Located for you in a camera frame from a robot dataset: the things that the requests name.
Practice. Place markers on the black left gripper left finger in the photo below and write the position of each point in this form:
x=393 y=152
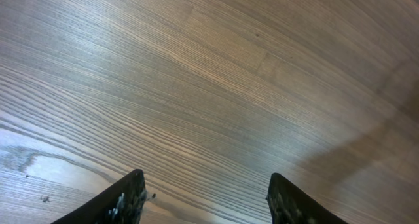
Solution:
x=121 y=203

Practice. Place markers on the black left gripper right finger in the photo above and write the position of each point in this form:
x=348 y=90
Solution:
x=290 y=205

